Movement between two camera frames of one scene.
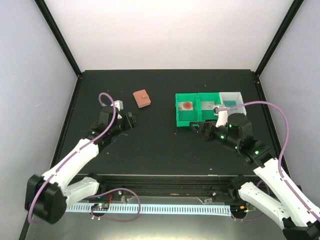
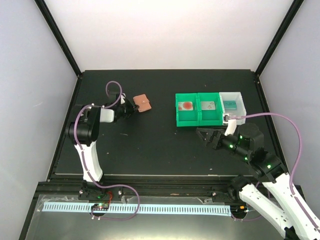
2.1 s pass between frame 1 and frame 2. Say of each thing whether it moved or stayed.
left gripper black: moved
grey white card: stayed
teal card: stayed
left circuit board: stayed
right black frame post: stayed
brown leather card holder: moved
